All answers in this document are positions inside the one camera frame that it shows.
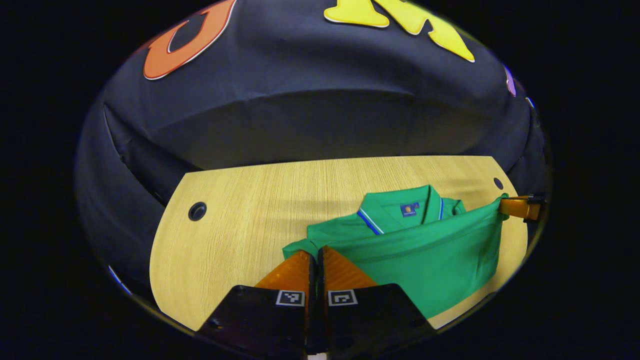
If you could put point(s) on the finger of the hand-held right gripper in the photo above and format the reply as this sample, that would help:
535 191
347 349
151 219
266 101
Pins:
520 207

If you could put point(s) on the black backdrop cloth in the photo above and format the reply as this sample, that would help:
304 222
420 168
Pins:
300 110

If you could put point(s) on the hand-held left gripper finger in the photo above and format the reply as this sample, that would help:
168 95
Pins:
322 280
311 280

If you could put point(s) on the green T-shirt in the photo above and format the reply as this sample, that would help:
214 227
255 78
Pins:
425 260

